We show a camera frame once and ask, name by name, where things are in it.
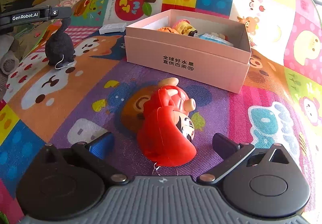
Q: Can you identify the blue face mask packet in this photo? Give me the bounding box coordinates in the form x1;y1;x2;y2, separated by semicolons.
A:
199;32;234;47

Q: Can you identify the black plush cat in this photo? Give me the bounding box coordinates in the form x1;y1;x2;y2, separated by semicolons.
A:
45;16;76;70

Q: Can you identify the small white box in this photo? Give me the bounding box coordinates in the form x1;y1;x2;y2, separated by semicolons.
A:
99;22;126;34

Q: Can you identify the pink yellow cupcake toy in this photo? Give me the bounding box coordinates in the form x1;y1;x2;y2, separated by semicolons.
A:
173;19;199;37

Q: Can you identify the pink white plush toy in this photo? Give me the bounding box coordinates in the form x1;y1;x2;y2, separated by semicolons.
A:
58;0;86;10

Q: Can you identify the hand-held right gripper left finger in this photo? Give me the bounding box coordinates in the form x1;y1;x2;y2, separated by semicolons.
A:
42;131;129;185

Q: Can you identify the red hooded doll figure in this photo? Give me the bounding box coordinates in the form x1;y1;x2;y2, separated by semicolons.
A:
137;77;197;179

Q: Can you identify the small white fan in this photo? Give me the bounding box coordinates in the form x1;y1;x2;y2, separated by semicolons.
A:
0;49;19;75

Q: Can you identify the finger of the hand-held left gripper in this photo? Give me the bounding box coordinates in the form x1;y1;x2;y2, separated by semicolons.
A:
50;6;72;20

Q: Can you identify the colourful cartoon play mat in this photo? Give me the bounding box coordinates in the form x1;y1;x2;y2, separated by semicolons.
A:
0;0;322;224

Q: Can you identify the orange pumpkin toy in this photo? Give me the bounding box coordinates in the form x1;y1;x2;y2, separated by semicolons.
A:
157;26;176;34

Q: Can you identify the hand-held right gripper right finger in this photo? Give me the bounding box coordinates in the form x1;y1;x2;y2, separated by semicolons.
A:
197;132;290;185

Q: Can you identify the pink cardboard box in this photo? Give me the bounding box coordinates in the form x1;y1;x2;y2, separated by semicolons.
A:
124;9;252;94

